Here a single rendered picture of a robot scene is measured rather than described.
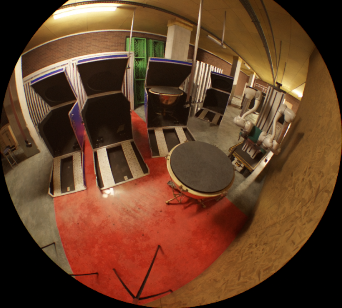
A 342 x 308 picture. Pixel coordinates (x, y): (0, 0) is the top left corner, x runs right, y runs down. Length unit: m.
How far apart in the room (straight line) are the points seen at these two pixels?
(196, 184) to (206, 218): 0.89
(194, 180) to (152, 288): 1.45
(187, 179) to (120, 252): 1.25
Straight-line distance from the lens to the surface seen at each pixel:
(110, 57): 1.99
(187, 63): 2.58
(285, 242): 1.04
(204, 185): 0.93
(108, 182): 1.89
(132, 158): 2.02
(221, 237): 1.77
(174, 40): 3.60
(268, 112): 2.28
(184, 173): 0.95
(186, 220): 1.63
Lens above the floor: 1.56
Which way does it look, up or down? 35 degrees down
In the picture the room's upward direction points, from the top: 8 degrees clockwise
